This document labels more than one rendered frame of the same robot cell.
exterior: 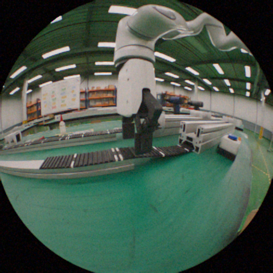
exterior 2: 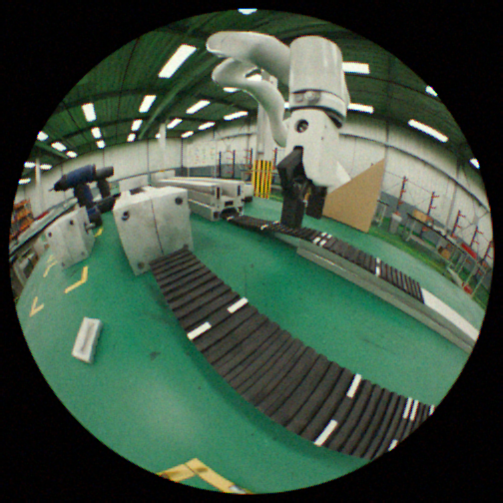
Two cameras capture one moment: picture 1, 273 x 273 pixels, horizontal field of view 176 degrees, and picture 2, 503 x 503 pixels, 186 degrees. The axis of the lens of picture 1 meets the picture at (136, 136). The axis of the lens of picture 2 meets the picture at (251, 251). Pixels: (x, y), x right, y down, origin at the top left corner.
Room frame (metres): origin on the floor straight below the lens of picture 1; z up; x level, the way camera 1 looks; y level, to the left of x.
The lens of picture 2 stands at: (0.36, 0.17, 0.90)
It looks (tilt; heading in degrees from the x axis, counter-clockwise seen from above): 32 degrees down; 244
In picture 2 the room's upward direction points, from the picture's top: 4 degrees clockwise
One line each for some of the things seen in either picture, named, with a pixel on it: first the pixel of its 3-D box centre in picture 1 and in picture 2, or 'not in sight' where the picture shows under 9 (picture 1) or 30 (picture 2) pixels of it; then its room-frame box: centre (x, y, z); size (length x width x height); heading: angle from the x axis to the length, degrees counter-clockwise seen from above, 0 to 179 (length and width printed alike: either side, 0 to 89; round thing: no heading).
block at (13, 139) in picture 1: (14, 139); not in sight; (0.18, 0.85, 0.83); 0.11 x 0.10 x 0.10; 22
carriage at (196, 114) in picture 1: (201, 116); (133, 186); (0.59, -0.47, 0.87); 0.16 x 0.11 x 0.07; 112
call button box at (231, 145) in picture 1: (228, 145); (235, 193); (0.20, -0.33, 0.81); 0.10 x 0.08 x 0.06; 22
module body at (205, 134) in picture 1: (221, 129); (175, 188); (0.41, -0.54, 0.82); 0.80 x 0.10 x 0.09; 112
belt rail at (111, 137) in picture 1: (27, 147); not in sight; (0.18, 0.53, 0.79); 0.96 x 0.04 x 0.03; 112
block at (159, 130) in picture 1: (151, 124); (158, 222); (0.41, -0.06, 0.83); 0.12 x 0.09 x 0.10; 22
